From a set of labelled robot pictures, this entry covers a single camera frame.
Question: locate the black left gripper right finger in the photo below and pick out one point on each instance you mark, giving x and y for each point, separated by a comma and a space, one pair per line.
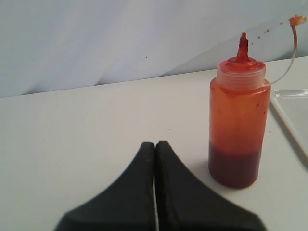
184, 203

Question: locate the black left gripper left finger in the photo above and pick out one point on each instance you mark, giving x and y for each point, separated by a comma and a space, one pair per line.
126, 205

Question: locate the red sauce squeeze bottle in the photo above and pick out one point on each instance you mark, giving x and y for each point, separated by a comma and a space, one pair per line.
238, 106

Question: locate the white rectangular tray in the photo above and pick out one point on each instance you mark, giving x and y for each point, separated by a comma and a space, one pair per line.
290, 109

